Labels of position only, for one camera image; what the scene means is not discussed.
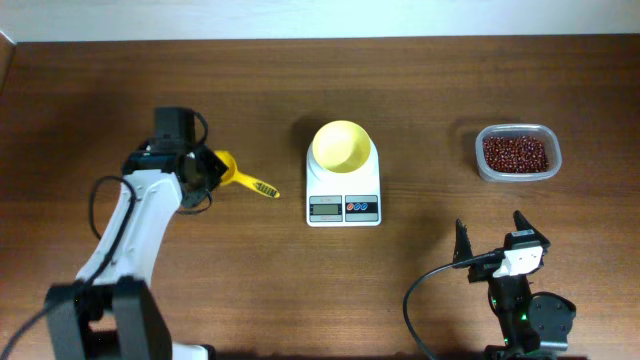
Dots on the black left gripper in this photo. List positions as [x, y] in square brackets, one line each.
[213, 167]

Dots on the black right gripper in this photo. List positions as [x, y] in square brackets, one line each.
[486, 267]

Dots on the white digital kitchen scale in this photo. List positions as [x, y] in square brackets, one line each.
[344, 199]

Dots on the red adzuki beans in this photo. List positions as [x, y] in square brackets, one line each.
[521, 154]

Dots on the yellow plastic measuring scoop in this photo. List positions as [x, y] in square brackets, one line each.
[234, 175]

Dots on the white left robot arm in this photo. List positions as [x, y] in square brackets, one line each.
[108, 312]

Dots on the clear plastic food container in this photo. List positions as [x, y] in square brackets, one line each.
[539, 132]

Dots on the yellow plastic bowl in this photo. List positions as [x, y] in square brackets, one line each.
[341, 147]

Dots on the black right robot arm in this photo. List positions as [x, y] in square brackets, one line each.
[533, 325]

